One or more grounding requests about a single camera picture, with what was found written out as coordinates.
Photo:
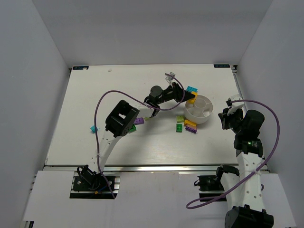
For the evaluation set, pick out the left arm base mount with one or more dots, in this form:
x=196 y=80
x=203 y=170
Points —
x=88 y=184

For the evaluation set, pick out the green lego brick left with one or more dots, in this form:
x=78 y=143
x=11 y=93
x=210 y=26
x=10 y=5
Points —
x=133 y=129

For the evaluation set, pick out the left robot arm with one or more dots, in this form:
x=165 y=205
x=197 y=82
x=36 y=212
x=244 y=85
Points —
x=119 y=122

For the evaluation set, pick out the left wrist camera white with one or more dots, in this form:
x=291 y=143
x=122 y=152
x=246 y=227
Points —
x=170 y=77

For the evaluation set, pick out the left corner blue label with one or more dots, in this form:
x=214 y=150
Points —
x=80 y=67

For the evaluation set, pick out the right corner blue label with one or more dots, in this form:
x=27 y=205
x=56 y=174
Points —
x=221 y=65

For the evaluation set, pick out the orange long lego brick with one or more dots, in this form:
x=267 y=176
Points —
x=190 y=124

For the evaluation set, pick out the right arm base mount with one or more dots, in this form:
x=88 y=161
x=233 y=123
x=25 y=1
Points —
x=210 y=185

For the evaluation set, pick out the purple lego brick left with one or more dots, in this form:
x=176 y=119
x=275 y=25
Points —
x=139 y=121

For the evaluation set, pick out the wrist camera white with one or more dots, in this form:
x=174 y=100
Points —
x=234 y=103
x=170 y=77

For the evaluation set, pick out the green lego near container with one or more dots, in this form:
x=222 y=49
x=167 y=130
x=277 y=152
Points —
x=179 y=128

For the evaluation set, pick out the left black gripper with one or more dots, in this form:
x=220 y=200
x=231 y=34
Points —
x=175 y=91

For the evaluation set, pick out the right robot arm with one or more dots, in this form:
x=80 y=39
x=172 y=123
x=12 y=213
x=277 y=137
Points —
x=246 y=208

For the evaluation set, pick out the purple butterfly lego brick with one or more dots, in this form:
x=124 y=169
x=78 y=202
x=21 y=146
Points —
x=191 y=129

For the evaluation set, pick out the white divided round container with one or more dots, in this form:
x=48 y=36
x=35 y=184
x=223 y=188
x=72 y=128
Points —
x=199 y=110

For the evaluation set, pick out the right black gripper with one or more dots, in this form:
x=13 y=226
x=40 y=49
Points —
x=226 y=119

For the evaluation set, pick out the lime lego near container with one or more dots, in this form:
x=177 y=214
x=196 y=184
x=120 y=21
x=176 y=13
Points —
x=180 y=119

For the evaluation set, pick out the corner blue label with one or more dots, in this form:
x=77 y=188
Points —
x=80 y=67
x=221 y=65

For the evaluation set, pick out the yellow butterfly lego brick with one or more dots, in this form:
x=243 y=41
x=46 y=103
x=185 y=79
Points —
x=191 y=101

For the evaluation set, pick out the small cyan lego left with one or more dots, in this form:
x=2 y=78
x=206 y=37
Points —
x=93 y=129

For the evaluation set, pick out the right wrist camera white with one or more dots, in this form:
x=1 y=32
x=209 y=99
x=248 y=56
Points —
x=234 y=103

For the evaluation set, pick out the cyan long lego brick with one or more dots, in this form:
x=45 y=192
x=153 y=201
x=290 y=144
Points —
x=191 y=89

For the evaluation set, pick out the aluminium table rail front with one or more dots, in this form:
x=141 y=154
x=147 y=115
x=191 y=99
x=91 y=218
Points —
x=161 y=168

